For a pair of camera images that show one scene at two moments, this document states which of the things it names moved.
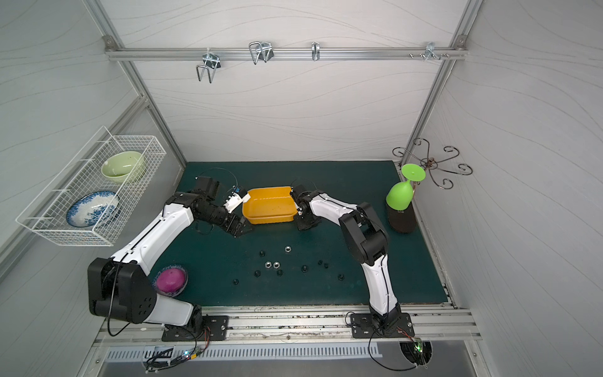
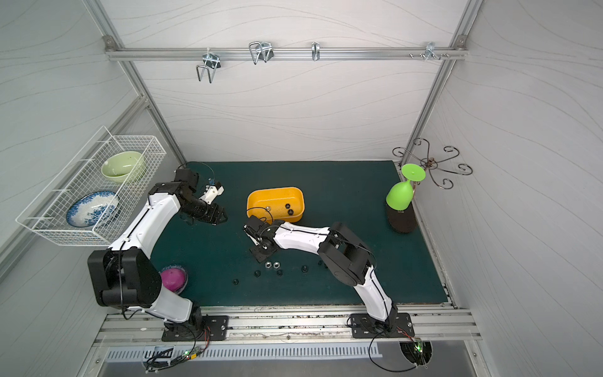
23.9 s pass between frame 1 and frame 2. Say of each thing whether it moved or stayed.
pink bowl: stayed
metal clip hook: stayed
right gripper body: moved
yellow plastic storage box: stayed
